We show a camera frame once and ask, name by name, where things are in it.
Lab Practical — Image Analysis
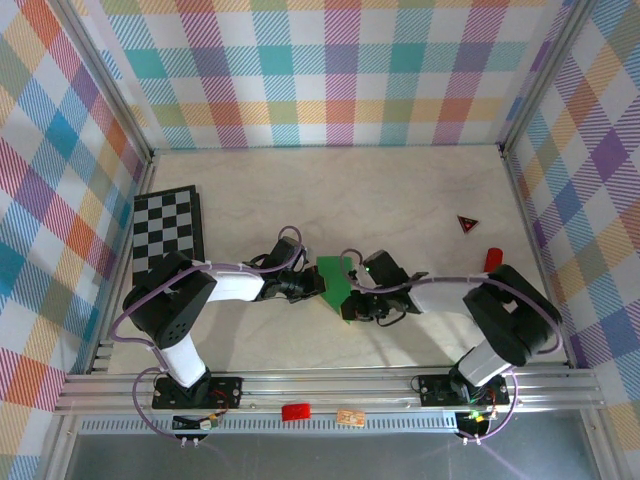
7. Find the black grey chessboard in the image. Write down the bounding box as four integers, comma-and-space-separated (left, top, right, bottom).
132, 184, 207, 289

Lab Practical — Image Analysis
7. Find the red rectangular tag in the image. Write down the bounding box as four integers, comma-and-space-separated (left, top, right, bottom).
281, 402, 312, 422

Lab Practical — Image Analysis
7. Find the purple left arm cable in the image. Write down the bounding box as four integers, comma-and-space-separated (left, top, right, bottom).
110, 225, 307, 445

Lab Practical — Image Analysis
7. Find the aluminium frame strut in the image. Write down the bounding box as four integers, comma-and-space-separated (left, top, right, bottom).
39, 414, 81, 480
584, 412, 624, 480

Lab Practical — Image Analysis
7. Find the small wired circuit board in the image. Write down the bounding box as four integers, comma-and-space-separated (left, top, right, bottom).
172, 412, 224, 432

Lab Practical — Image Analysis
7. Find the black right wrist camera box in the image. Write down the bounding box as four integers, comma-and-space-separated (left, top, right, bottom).
362, 249, 409, 289

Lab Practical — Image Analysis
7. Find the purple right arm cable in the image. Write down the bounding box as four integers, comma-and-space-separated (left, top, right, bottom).
339, 247, 564, 446

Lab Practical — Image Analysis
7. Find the slotted grey cable duct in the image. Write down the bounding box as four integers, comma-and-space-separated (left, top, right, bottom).
79, 412, 464, 435

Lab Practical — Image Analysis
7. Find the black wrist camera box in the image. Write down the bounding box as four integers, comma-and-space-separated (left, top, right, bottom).
362, 249, 409, 289
269, 237, 305, 274

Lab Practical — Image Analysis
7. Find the green paper sheet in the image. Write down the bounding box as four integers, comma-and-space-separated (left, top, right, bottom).
315, 254, 359, 326

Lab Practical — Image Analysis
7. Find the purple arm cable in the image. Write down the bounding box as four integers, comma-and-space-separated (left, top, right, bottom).
110, 225, 307, 445
339, 247, 564, 446

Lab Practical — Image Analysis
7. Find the aluminium side rail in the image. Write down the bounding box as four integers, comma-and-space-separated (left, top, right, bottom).
84, 149, 159, 375
499, 143, 589, 371

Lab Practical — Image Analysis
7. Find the black round board green light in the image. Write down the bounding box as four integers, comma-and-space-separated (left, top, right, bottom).
455, 409, 494, 437

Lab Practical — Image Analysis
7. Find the grey metal panel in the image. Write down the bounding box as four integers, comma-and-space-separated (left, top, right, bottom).
64, 433, 601, 480

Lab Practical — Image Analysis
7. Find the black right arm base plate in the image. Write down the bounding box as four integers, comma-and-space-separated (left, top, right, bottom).
417, 372, 511, 407

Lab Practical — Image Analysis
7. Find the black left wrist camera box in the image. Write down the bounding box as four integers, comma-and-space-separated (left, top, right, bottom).
269, 237, 305, 274

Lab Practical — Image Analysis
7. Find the aluminium frame post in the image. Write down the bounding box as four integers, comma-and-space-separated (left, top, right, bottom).
497, 0, 601, 156
49, 0, 156, 161

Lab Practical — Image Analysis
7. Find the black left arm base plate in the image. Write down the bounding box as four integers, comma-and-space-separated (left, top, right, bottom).
151, 375, 245, 411

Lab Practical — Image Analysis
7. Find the aluminium mounting rail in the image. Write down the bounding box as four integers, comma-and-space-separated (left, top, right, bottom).
53, 367, 604, 416

